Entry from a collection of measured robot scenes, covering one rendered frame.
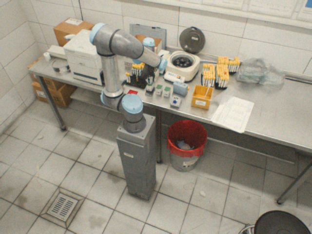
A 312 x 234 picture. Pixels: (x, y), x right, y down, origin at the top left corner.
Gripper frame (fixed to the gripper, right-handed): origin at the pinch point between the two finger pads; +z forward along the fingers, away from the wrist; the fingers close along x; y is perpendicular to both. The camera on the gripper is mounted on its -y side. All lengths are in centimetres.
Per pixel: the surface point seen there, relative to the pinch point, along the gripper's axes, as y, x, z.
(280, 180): 16, -125, 97
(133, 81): 5.2, 16.1, 7.2
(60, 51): 19, 95, 6
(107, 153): -16, 44, 97
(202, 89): 10.5, -37.5, 3.4
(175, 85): 5.7, -18.7, 0.8
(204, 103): -1.8, -42.8, 3.4
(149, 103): -9.9, -4.1, 9.6
